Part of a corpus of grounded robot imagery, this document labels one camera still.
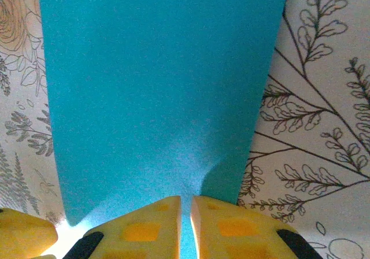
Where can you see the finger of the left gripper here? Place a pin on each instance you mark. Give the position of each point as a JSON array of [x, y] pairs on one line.
[[23, 236]]

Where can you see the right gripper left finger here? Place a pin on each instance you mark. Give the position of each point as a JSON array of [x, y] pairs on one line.
[[144, 230]]

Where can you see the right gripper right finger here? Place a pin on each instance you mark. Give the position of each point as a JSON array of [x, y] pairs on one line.
[[237, 230]]

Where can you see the blue paper sheet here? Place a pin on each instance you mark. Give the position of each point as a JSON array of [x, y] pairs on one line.
[[159, 82]]

